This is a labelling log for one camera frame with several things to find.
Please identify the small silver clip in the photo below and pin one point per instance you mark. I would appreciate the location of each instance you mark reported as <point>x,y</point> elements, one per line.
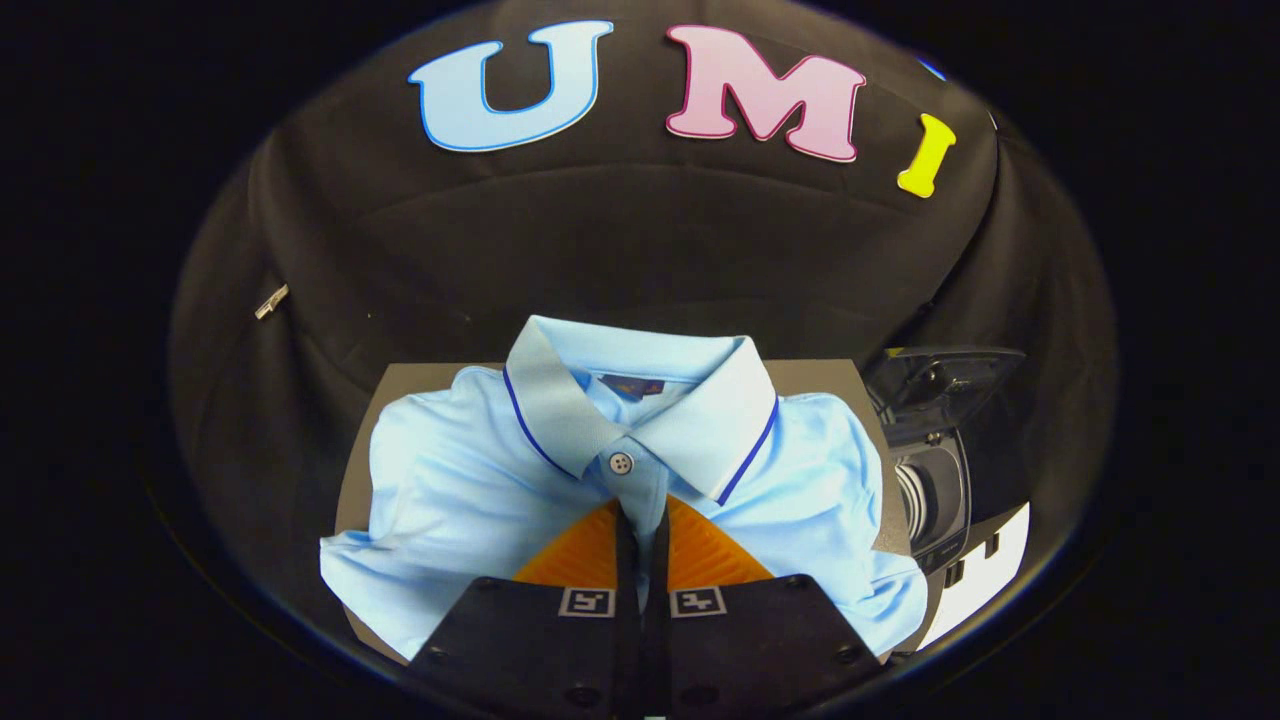
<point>271,301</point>

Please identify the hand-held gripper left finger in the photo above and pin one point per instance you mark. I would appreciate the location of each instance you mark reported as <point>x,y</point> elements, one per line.
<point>530,660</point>

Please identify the grey washing machine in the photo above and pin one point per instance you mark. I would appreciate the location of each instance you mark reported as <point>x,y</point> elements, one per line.
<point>940,490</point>

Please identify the light blue polo shirt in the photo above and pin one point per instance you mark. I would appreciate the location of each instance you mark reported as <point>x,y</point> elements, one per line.
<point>450,480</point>

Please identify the glass washing machine lid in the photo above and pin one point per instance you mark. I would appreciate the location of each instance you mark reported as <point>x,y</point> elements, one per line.
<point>950,385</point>

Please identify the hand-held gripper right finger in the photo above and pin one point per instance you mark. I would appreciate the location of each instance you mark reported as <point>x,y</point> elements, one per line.
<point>760,660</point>

